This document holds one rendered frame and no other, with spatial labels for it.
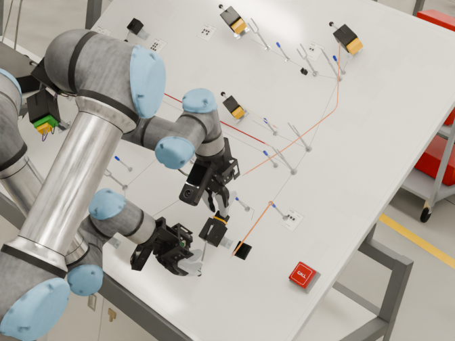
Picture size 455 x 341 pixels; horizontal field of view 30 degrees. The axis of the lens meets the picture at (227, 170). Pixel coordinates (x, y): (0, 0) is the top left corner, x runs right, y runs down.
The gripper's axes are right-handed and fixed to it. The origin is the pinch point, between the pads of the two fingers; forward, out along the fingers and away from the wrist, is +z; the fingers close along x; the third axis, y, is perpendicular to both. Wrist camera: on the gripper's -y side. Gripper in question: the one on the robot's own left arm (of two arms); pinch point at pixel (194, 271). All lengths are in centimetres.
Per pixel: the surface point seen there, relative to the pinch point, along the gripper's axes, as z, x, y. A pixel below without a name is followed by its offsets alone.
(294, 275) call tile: 9.5, -8.4, 23.0
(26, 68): -28, 93, -44
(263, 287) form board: 10.1, -6.3, 13.2
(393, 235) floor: 205, 153, -31
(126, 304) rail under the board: 0.1, 2.2, -24.1
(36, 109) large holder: -33, 57, -29
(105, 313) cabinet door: 6.4, 9.6, -38.4
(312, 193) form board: 9.8, 13.1, 31.7
